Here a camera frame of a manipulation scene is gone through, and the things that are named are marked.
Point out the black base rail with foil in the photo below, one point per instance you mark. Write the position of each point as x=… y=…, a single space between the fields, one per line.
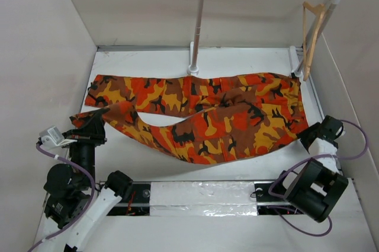
x=202 y=198

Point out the wooden clothes hanger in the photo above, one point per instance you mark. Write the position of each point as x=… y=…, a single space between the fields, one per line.
x=309 y=44

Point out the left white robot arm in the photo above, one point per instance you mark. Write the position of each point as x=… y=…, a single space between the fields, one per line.
x=75 y=203

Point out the orange camouflage trousers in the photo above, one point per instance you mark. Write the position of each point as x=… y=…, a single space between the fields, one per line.
x=201 y=120

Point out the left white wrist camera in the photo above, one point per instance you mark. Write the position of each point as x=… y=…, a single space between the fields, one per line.
x=53 y=138

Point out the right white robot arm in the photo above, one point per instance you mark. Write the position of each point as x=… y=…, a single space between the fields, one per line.
x=316 y=189

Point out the white and silver clothes rack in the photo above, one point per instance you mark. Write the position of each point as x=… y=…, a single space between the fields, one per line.
x=297 y=71

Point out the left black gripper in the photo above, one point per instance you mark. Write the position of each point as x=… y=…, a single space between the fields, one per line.
x=93 y=131

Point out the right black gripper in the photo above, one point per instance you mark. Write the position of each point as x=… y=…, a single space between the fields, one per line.
x=304 y=134

